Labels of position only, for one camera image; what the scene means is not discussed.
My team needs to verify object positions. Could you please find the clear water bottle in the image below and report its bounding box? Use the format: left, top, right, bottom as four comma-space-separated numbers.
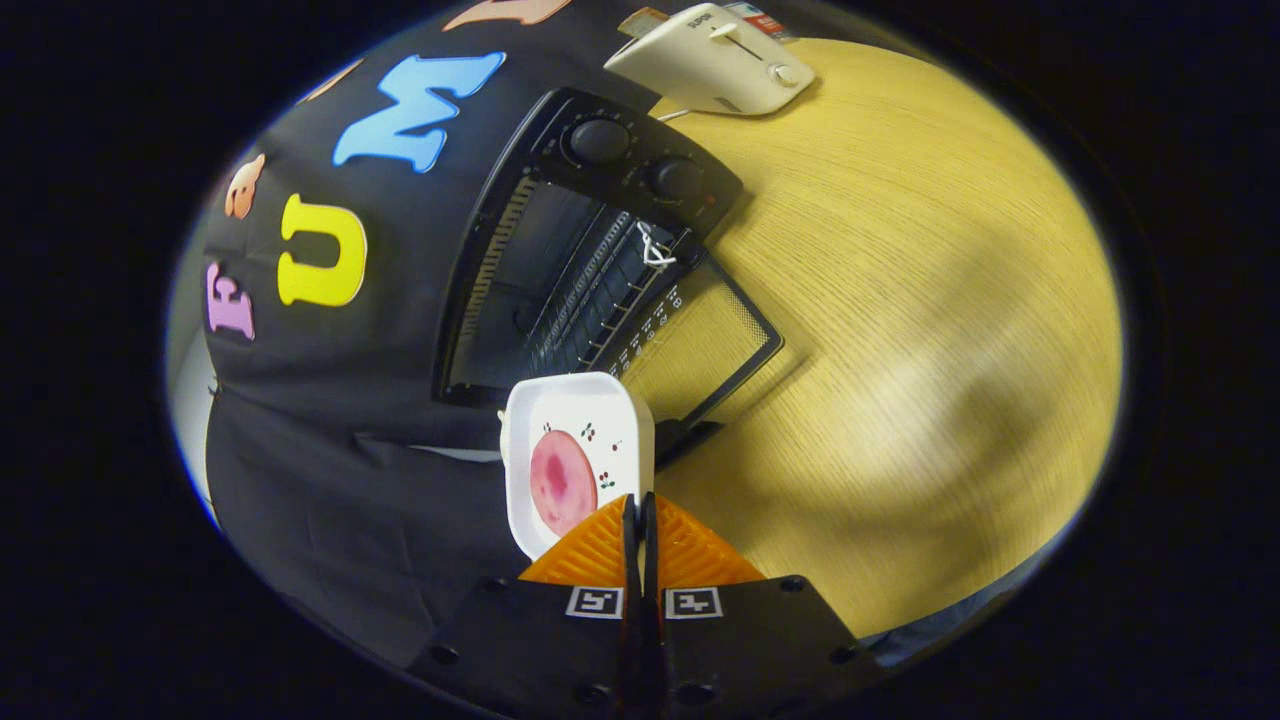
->
725, 2, 796, 43

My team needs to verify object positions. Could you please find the black toaster oven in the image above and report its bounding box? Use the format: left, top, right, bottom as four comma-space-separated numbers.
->
432, 87, 785, 466

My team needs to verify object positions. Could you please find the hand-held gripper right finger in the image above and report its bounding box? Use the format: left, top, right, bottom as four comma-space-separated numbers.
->
640, 491, 886, 716

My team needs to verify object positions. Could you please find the pink ham slice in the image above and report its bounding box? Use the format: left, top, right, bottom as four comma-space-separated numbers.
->
529, 430, 599, 538

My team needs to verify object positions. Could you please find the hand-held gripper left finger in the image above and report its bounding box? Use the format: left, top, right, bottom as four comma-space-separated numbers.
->
405, 493, 641, 716

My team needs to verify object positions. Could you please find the white square plate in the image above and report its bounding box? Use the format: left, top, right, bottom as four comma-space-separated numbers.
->
499, 372, 656, 561

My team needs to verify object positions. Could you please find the black backdrop cloth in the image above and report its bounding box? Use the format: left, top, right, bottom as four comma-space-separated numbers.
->
200, 0, 701, 671

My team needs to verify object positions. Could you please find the white toaster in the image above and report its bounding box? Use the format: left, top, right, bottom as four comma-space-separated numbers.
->
604, 3, 816, 117

